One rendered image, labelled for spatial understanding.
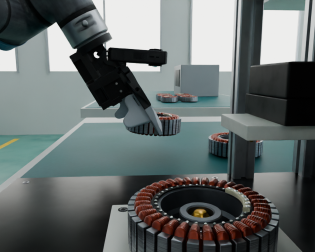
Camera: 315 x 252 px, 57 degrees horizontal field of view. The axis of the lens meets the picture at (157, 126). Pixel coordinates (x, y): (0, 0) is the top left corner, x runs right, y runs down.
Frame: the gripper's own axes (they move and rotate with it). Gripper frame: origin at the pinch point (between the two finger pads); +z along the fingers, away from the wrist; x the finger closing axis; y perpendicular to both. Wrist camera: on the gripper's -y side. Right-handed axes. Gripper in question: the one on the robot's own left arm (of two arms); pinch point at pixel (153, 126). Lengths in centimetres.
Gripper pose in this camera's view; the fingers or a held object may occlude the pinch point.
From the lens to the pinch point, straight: 59.6
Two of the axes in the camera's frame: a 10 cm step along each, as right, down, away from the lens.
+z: 4.8, 8.3, 2.8
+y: -8.3, 5.3, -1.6
